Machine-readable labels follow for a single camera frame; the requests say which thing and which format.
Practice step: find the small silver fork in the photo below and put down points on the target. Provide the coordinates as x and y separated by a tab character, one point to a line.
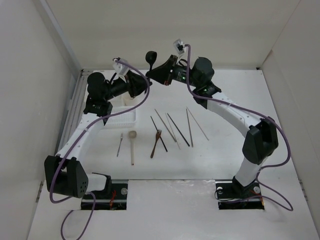
119	146

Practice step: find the silver metal chopstick left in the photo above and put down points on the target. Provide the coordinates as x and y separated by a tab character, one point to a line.
165	125

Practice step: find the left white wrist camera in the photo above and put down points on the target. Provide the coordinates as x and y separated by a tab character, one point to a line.
120	66

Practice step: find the black chopstick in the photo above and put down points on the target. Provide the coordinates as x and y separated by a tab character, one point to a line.
161	137
179	131

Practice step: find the white round cup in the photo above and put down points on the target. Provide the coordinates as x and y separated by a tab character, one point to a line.
130	101

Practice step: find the black chopstick under fork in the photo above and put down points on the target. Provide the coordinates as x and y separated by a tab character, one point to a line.
161	137

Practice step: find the brown wooden fork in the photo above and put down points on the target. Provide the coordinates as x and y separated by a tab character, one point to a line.
155	144

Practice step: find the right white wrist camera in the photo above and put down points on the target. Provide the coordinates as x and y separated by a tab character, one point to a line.
179	46

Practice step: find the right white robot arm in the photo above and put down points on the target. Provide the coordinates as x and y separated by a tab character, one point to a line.
259	132

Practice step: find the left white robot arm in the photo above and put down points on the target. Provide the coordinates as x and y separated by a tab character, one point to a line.
64	172

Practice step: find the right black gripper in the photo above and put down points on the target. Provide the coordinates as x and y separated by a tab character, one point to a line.
162	74

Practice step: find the black ladle spoon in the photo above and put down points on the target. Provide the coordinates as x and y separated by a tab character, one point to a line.
150	58

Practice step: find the beige wooden spoon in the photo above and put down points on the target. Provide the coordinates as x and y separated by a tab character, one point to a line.
132	137

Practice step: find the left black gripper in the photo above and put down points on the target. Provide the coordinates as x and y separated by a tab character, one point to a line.
135	83

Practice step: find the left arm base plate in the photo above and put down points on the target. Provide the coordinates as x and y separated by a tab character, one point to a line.
114	198

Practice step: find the white perforated basket tray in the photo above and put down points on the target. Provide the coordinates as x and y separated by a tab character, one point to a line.
121	121

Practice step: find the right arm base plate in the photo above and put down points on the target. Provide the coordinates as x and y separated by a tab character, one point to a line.
225	195

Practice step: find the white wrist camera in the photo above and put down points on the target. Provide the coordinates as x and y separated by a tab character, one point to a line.
120	66
179	46

